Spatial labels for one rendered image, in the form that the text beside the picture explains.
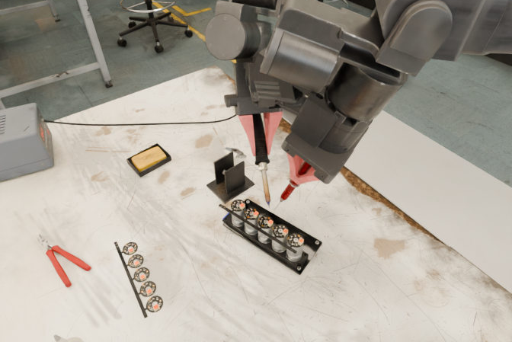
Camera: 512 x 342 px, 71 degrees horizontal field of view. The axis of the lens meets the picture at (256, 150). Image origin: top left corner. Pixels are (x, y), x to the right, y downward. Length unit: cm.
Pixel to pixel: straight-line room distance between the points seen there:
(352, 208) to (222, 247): 25
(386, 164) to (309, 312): 36
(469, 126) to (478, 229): 164
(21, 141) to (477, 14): 73
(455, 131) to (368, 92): 197
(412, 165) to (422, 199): 9
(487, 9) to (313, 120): 17
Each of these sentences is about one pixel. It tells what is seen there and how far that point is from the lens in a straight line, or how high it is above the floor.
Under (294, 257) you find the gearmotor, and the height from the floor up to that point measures 78.
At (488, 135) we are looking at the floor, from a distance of 236.
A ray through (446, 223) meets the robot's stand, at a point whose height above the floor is 75.
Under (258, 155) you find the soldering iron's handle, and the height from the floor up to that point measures 88.
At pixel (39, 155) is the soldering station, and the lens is 83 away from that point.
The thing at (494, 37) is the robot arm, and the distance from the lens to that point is 33.
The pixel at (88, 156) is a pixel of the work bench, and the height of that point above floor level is 75.
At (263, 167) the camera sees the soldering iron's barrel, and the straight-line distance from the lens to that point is 57.
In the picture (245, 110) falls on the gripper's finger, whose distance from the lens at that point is 54.
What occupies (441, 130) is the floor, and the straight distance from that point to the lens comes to 226.
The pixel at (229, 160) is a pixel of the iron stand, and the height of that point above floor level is 80.
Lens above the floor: 128
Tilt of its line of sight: 43 degrees down
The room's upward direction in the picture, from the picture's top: straight up
